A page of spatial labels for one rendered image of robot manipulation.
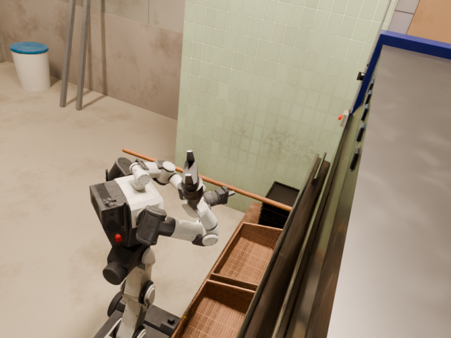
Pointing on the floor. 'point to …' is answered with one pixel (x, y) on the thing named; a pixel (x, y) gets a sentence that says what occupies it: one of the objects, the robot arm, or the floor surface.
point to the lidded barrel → (31, 65)
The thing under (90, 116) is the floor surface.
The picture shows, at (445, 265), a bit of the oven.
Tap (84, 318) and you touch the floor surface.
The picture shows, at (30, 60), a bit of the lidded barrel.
